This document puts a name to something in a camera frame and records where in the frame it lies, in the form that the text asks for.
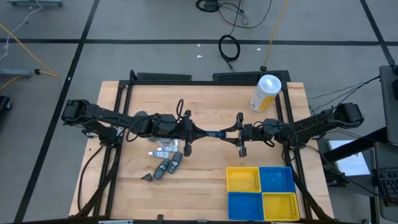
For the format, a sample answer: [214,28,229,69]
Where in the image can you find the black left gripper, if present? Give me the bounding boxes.
[176,110,211,157]

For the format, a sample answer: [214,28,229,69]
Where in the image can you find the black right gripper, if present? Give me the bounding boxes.
[220,112,266,158]

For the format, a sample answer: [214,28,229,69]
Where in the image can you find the small white toothpaste tube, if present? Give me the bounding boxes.
[147,150,170,160]

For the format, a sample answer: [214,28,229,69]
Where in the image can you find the yellow plastic basket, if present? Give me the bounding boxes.
[262,192,301,222]
[226,166,261,193]

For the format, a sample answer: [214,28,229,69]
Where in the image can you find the white yellow wipes canister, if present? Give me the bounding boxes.
[249,74,282,113]

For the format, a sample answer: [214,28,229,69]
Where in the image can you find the black perforated panel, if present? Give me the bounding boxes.
[212,70,292,83]

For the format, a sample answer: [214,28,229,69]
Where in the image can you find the blue plastic basket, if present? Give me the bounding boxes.
[227,191,265,222]
[259,166,296,194]

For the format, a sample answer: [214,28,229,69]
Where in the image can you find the white sheet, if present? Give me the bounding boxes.
[327,139,371,177]

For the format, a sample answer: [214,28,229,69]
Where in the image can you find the silver metal strip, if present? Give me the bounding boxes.
[98,219,135,224]

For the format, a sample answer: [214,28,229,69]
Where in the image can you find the gray monitor back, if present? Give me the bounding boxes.
[378,63,398,146]

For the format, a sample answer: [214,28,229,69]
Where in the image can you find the gray laptop with black keyboard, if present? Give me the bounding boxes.
[371,141,398,223]

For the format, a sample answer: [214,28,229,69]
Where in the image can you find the short gray floor base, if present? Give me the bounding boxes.
[0,68,33,80]

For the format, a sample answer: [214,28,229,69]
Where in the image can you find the black caster foot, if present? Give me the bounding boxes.
[0,95,13,112]

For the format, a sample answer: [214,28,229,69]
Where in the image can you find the long gray floor base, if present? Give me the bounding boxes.
[6,0,64,7]

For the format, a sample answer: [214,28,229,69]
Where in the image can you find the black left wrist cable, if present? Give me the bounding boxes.
[175,98,185,119]

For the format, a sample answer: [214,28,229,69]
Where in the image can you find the black metal table frame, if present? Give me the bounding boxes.
[68,70,335,224]

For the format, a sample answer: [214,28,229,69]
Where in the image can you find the black coiled floor cable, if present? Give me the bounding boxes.
[218,34,241,72]

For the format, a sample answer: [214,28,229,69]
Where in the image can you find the long yellow cable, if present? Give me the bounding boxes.
[260,0,289,72]

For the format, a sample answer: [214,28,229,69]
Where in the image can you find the black desk frame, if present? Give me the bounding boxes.
[317,126,389,187]

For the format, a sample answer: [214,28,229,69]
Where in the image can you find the black tangled floor cable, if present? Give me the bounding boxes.
[195,0,273,29]

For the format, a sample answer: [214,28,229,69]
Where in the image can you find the thin black cables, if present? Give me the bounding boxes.
[307,74,382,113]

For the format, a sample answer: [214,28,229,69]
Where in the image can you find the yellow floor cable with plug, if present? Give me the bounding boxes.
[0,23,60,91]

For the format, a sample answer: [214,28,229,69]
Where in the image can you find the white floor cable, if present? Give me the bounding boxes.
[0,0,44,62]

